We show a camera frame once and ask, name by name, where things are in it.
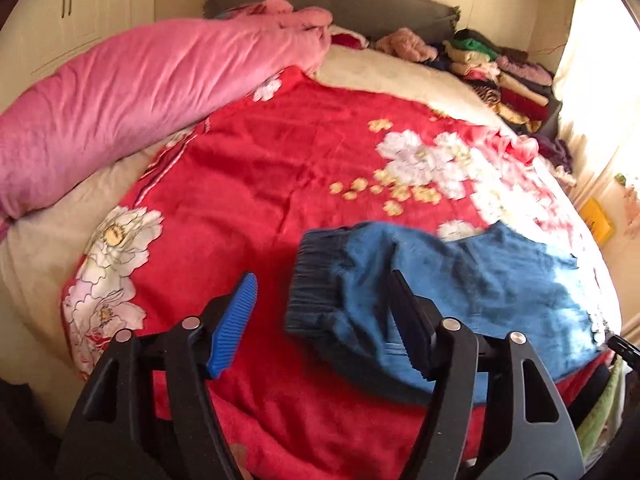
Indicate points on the cream wardrobe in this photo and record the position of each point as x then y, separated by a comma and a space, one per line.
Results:
90, 10

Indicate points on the bed with cream sheet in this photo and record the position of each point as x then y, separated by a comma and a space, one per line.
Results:
390, 72

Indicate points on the pink quilt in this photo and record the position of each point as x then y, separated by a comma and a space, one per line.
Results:
125, 90

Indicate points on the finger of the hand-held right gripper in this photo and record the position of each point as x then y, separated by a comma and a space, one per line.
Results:
624, 346

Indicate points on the pink fluffy garment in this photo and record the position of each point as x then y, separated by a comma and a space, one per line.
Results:
405, 42

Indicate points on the cream curtain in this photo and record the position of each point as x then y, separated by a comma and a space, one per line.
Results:
590, 85

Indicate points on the green towel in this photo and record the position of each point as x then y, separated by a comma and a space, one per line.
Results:
600, 420

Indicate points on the pile of folded clothes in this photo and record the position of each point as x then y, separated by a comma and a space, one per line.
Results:
500, 80

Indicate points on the grey headboard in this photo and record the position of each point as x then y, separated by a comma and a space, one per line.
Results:
375, 5

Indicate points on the small green object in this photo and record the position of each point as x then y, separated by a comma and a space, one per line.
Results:
621, 179

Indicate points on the purple cloth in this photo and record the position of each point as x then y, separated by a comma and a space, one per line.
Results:
555, 150

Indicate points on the red floral blanket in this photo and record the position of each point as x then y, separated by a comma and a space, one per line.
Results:
280, 160

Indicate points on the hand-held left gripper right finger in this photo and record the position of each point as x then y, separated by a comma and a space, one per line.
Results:
411, 320

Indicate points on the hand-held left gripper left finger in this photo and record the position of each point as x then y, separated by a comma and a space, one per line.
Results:
234, 325

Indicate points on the dark red garment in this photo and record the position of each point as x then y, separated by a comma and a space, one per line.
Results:
347, 39

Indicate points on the blue denim pants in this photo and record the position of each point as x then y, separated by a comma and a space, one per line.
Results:
500, 280

